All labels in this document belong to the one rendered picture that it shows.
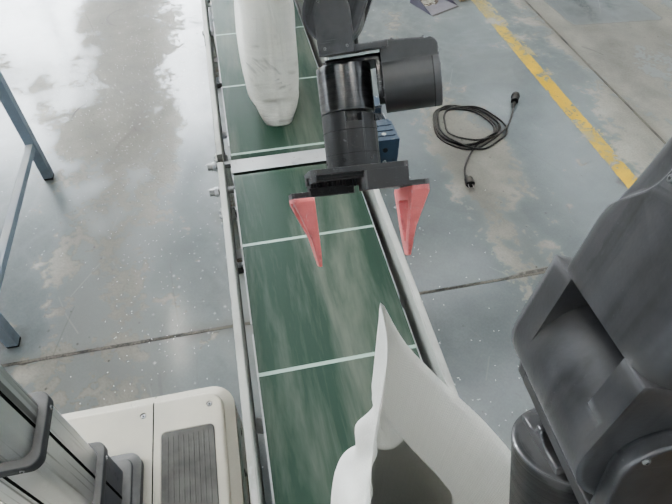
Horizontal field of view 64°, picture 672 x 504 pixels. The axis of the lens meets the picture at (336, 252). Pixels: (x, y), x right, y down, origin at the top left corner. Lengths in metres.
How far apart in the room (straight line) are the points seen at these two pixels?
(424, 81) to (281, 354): 0.92
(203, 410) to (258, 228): 0.54
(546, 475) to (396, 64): 0.41
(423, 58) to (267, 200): 1.18
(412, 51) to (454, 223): 1.65
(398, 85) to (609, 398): 0.41
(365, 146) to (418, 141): 2.00
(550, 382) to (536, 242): 1.98
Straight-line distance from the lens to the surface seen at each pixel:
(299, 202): 0.53
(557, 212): 2.35
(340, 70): 0.56
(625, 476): 0.22
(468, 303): 1.94
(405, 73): 0.56
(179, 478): 1.39
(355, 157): 0.55
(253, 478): 1.18
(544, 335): 0.23
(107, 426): 1.49
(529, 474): 0.28
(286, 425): 1.26
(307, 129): 1.95
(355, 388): 1.29
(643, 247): 0.20
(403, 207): 0.60
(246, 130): 1.97
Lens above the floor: 1.53
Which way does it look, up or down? 49 degrees down
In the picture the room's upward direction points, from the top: straight up
